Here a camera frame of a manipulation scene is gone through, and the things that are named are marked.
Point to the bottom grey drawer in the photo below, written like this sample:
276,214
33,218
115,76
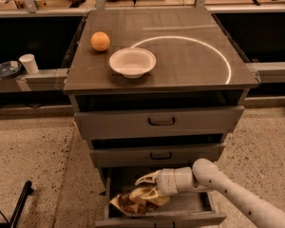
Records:
184,210

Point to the middle grey drawer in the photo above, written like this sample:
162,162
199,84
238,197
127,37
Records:
156,155

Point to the grey drawer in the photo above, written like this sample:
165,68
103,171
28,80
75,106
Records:
156,155
184,210
128,124

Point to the orange fruit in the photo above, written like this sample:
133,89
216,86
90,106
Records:
100,41

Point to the brown chip bag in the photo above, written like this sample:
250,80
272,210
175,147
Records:
132,205

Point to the top grey drawer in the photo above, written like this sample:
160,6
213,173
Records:
128,124

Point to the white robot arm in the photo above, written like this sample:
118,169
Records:
204,176

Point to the white paper cup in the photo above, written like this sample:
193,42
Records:
29,63

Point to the white paper bowl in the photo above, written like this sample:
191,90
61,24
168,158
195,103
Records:
132,62

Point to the dark round plate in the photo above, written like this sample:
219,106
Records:
10,69

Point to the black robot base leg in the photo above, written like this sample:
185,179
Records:
13,221

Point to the grey drawer cabinet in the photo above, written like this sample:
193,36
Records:
196,67

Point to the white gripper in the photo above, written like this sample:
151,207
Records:
166,181

